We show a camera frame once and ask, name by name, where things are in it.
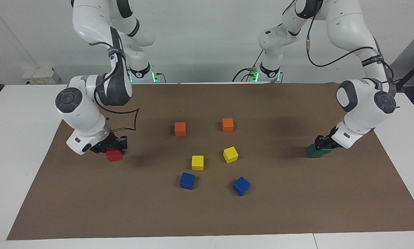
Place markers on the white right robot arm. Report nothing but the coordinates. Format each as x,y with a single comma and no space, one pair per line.
89,27

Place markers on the black stand leg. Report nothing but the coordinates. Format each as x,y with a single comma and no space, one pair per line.
409,74

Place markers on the blue wooden cube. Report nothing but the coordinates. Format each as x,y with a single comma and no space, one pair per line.
187,180
241,185

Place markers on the brown paper mat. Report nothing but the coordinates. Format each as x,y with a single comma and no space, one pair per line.
207,214

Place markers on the yellow wooden cube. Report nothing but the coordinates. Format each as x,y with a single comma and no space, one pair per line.
230,154
197,162

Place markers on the orange wooden cube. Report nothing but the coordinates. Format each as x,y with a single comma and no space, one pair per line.
180,128
227,125

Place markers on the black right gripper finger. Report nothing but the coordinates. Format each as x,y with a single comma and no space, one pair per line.
101,151
123,142

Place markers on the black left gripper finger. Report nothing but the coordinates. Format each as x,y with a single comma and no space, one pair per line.
318,142
334,146

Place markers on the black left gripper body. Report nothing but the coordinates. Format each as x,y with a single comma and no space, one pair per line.
329,136

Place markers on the red wooden cube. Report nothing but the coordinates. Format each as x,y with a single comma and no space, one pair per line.
114,157

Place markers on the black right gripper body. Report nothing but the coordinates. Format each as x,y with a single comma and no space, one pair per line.
102,147

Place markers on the white electrical box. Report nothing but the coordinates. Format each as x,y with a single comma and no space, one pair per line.
41,74

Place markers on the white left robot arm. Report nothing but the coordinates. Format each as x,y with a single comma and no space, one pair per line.
348,27

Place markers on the green lit base connector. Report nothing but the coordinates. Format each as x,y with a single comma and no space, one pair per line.
155,76
253,74

